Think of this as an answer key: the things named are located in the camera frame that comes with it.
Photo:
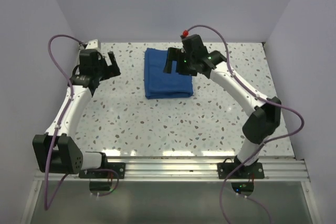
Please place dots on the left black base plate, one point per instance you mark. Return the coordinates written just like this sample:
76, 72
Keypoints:
110, 170

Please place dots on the aluminium mounting rail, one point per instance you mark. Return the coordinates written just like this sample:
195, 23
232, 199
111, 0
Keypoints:
204, 169

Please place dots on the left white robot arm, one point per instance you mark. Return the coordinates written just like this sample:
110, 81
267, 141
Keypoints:
56, 150

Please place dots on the blue cloth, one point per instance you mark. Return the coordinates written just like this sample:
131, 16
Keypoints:
160, 85

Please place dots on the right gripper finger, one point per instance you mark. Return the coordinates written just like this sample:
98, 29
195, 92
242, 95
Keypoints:
181, 64
172, 54

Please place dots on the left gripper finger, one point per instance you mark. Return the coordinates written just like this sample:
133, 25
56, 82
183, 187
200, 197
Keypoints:
111, 57
113, 70

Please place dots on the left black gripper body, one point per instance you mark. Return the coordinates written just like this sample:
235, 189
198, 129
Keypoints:
102, 70

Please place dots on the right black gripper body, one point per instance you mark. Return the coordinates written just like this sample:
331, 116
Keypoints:
191, 59

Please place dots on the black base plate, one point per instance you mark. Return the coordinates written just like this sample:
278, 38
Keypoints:
110, 170
254, 171

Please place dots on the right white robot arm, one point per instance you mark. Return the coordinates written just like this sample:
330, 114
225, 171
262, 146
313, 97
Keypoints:
263, 113

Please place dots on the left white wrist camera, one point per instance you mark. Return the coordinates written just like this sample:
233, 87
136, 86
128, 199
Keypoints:
93, 44

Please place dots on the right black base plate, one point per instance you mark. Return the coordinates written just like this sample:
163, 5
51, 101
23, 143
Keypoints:
254, 171

